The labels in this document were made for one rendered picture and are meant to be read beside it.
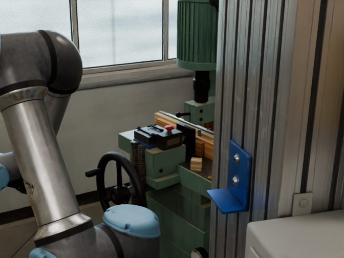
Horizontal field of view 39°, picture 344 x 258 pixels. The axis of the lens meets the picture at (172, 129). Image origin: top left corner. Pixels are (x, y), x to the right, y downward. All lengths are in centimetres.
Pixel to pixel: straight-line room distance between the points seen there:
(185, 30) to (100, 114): 157
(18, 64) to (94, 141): 217
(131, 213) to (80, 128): 205
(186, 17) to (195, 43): 9
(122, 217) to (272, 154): 44
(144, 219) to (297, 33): 56
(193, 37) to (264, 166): 96
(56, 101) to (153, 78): 206
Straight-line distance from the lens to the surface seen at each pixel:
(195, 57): 159
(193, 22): 157
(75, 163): 311
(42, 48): 101
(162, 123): 190
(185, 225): 167
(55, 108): 116
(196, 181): 155
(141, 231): 98
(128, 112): 315
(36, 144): 95
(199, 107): 166
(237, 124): 74
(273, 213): 66
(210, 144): 164
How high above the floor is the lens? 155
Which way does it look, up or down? 20 degrees down
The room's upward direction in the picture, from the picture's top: 1 degrees clockwise
